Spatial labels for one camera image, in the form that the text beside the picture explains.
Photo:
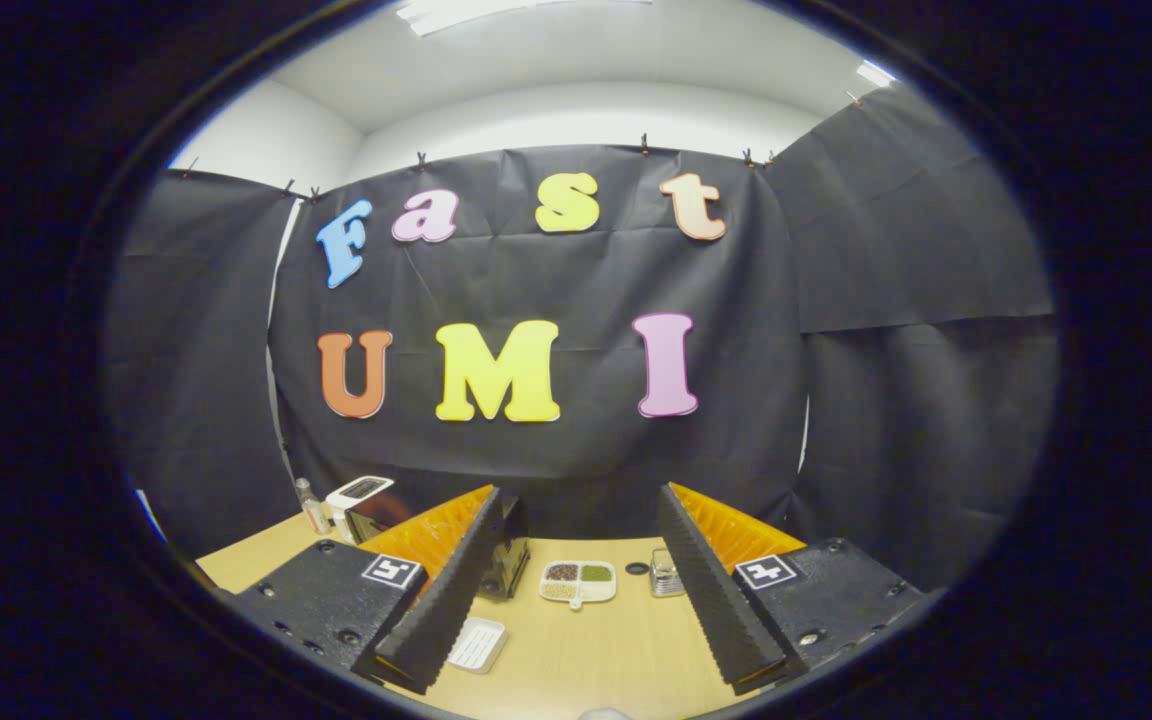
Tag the black toaster oven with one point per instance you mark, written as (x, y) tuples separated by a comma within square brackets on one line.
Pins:
[(508, 560)]

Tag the long ceiling light panel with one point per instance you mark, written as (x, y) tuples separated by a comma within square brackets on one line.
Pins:
[(496, 12)]

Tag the white divided dish with grains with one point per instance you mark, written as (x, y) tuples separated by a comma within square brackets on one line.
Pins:
[(578, 585)]

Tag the white rectangular tray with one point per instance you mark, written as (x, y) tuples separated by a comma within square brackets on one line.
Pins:
[(478, 645)]

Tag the white bread toaster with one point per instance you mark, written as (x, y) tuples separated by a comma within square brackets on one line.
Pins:
[(356, 490)]

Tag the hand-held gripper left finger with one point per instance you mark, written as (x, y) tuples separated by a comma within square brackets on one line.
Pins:
[(456, 590)]

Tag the small ceiling light panel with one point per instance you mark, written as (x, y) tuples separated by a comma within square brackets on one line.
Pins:
[(876, 74)]

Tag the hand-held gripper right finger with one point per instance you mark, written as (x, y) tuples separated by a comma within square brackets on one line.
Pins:
[(711, 590)]

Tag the clear plastic bottle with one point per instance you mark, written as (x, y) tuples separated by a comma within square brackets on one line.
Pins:
[(314, 512)]

